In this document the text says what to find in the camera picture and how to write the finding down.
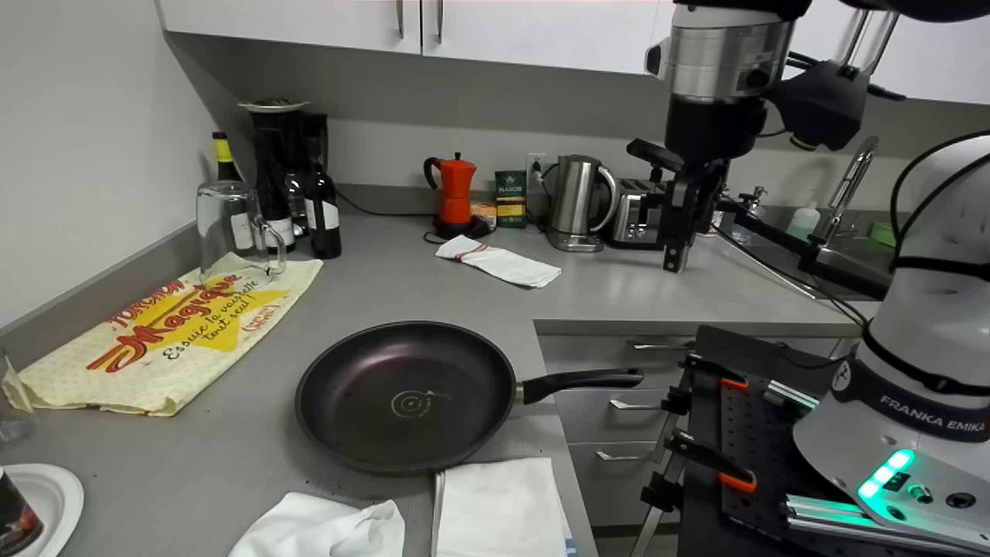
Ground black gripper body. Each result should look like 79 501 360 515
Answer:
624 138 728 240

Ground white towel with blue patch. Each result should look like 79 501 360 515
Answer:
229 493 405 557

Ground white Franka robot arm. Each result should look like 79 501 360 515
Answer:
627 0 990 557

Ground white towel with red stripe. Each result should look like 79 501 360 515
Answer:
437 234 559 288

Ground folded white towel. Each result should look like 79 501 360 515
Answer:
433 457 575 557

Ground dark nonstick frying pan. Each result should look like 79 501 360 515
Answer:
295 321 644 474

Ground silver toaster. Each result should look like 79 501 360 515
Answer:
610 178 663 246

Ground stainless steel electric kettle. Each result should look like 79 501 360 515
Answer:
547 154 620 251

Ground black perforated mounting board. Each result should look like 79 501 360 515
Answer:
678 324 866 557

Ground kitchen sink faucet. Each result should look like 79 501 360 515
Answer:
812 137 879 245

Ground green tea box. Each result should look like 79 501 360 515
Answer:
494 171 525 229

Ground grey drawer fronts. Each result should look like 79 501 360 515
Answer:
540 330 693 530

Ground red moka pot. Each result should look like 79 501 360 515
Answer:
423 154 477 239

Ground black coffee machine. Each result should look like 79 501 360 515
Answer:
244 98 329 246

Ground dark wine bottle yellow cap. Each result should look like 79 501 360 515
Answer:
215 133 254 253

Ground white upper cabinets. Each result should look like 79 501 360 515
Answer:
156 0 990 105

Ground upturned clear glass jar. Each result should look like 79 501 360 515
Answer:
196 178 254 276

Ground orange handled clamp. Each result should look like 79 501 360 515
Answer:
669 433 759 495
683 357 748 392

